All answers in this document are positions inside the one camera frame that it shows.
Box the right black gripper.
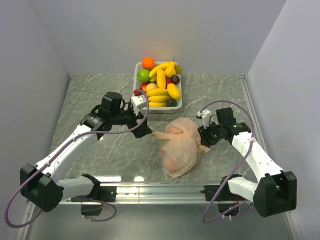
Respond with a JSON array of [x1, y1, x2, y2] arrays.
[[197, 119, 224, 148]]

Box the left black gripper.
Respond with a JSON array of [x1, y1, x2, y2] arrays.
[[111, 103, 153, 138]]

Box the translucent orange plastic bag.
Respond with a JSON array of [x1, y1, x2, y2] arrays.
[[151, 117, 210, 179]]

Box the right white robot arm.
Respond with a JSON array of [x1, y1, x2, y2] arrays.
[[196, 107, 297, 217]]

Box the fake small banana bunch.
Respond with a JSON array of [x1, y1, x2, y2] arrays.
[[146, 88, 170, 108]]

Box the fake dark green avocado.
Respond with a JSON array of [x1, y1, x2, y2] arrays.
[[166, 98, 178, 108]]

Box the fake yellow mango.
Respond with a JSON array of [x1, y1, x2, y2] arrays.
[[166, 83, 181, 100]]

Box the fake green apple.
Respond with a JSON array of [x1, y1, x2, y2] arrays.
[[137, 68, 151, 83]]

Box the fake yellow corn cob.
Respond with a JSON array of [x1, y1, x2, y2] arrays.
[[156, 69, 167, 89]]

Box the fake dark plum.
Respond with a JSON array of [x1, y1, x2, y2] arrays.
[[170, 75, 180, 85]]

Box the fake yellow pear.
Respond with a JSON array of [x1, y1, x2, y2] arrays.
[[164, 59, 182, 78]]

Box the fake orange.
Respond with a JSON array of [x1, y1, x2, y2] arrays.
[[141, 57, 156, 71]]

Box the white plastic fruit tray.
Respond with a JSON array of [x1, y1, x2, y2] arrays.
[[133, 62, 183, 114]]

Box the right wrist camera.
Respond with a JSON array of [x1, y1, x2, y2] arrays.
[[196, 109, 212, 129]]

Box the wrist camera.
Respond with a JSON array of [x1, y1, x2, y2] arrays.
[[130, 89, 148, 116], [196, 109, 212, 129]]

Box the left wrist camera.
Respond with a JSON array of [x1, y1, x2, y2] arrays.
[[130, 89, 148, 116]]

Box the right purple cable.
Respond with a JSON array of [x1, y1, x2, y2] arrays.
[[201, 100, 256, 223]]

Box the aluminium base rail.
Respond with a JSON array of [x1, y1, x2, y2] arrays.
[[20, 176, 219, 212]]

